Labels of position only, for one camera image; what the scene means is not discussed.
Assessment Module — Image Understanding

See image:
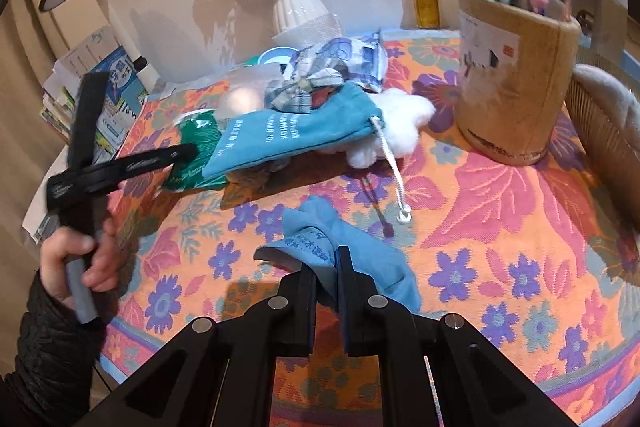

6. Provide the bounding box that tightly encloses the white ribbed vase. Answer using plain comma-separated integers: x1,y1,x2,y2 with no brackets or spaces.
272,0,331,35

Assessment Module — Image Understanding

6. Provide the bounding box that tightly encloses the stack of booklets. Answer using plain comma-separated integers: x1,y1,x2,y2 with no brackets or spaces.
40,27,151,158

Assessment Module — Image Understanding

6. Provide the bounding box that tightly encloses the green packet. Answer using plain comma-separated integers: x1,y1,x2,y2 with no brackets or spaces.
162,112,236,192

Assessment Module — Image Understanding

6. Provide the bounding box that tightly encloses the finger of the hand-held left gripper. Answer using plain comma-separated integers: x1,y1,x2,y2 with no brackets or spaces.
95,144,199,194

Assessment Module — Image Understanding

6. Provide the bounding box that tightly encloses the light blue cloth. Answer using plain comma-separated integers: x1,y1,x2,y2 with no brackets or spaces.
254,195,422,314

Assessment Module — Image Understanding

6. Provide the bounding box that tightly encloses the plaid bow cloth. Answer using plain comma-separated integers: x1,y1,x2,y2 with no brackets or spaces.
264,67,346,114

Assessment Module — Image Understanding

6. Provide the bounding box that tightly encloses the clear plastic bag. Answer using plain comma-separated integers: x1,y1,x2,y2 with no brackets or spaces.
165,63,283,128

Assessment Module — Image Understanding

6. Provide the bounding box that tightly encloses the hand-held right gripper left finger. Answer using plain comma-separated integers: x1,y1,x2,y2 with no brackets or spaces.
75,264,321,427

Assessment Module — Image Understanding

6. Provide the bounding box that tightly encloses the floral tablecloth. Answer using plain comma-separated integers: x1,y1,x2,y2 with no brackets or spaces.
97,29,640,427

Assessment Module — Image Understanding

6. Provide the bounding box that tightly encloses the blue white plaid pouch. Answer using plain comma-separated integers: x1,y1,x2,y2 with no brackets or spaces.
287,32,388,95

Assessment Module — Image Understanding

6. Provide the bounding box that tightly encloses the white plush toy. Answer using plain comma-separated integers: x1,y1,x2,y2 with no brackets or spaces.
320,88,437,168

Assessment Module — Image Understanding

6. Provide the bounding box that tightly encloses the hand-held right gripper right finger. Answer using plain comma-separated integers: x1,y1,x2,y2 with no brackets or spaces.
337,246,576,427

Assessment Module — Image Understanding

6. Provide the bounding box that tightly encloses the bamboo pen holder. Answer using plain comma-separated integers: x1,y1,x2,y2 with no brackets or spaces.
457,0,582,166

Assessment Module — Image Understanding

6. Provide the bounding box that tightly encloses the person's left hand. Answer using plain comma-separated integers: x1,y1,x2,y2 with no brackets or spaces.
39,213,119,309

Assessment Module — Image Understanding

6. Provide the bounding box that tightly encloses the round wicker basket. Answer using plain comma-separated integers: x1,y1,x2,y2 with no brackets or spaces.
567,63,640,202

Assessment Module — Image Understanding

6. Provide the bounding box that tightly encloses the person's left forearm black sleeve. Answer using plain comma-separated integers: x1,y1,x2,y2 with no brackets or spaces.
0,269,108,427

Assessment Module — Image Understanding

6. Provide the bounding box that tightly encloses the teal drawstring pouch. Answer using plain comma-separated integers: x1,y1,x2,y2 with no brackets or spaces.
202,82,413,225

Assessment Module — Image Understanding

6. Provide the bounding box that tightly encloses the teal round tin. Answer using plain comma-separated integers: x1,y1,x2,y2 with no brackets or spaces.
247,47,301,66

